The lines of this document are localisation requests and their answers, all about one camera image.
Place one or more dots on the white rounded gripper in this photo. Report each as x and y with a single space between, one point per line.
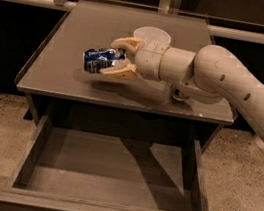
149 60

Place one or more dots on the blue pepsi can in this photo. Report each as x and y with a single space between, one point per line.
97 59

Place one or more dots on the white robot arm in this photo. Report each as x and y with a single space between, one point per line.
209 75

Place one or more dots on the green crushed soda can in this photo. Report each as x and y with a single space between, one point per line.
177 95

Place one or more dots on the grey cabinet counter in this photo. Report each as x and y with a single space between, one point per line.
56 68

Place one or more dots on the open grey top drawer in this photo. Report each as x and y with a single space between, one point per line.
70 170

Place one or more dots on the white ceramic bowl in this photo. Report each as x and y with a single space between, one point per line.
152 33

